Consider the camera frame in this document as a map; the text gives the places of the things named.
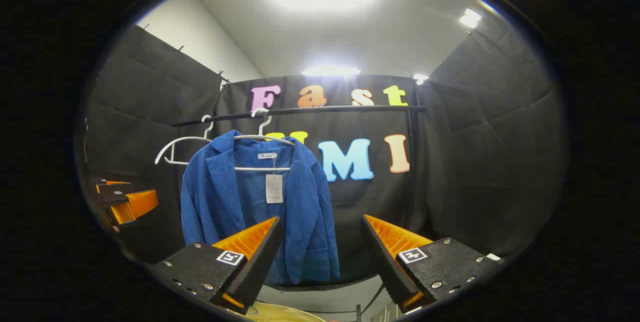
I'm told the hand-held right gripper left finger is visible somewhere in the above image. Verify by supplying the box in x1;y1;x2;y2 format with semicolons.
150;216;285;315

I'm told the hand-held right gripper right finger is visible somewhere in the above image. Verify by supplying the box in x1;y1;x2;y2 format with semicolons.
361;214;502;314

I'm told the blue corduroy jacket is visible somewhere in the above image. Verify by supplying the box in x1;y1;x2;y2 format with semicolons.
180;129;341;286

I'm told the white clothes hanger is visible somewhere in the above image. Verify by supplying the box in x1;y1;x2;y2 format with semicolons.
154;114;215;167
232;107;297;172

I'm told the black clothes rack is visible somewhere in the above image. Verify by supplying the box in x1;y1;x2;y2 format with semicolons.
171;105;428;322

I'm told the black backdrop cloth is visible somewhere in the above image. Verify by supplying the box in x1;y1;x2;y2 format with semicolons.
82;12;568;283

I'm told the ceiling light strip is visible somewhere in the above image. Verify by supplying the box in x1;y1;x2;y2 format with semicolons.
301;66;362;77

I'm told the small ceiling light panel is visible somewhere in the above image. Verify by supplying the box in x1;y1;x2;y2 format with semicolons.
459;8;482;29

